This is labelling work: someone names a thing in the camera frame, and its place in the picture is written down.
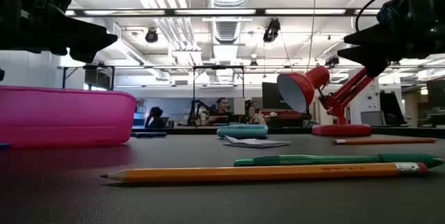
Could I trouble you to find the teal calculator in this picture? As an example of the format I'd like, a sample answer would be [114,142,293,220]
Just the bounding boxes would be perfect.
[216,124,269,140]

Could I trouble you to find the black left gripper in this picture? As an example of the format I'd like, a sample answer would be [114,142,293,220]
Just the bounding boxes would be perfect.
[0,0,118,64]

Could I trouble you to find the black background rig frame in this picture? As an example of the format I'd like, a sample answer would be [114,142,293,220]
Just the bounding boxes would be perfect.
[193,65,245,126]

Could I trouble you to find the person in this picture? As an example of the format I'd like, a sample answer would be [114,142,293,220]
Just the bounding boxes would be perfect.
[244,99,267,125]
[204,97,234,126]
[144,106,167,129]

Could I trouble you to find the blue-handled scissors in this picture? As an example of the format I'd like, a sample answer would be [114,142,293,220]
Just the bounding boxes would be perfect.
[131,131,168,138]

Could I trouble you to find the yellow pencil with eraser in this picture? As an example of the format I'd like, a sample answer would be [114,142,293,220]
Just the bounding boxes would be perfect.
[100,162,428,184]
[332,137,439,145]

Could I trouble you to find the black hanging camera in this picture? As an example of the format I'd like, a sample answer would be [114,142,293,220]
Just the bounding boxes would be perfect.
[263,17,282,43]
[145,28,159,44]

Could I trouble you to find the pink plastic pencil case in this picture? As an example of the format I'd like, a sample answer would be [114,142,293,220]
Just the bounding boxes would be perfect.
[0,85,137,148]

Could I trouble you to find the black computer monitor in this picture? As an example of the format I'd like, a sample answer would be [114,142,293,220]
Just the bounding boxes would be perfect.
[261,81,293,111]
[379,90,406,126]

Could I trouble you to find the red desk lamp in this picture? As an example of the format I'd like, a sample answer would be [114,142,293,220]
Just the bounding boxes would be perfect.
[277,65,378,137]

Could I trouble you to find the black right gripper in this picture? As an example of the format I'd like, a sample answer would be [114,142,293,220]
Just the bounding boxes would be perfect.
[337,0,445,77]

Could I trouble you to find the green pen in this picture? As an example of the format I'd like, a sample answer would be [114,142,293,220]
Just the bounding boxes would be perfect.
[233,153,444,168]

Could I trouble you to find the white paper packet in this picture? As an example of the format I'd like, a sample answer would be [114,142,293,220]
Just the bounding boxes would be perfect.
[222,135,292,149]

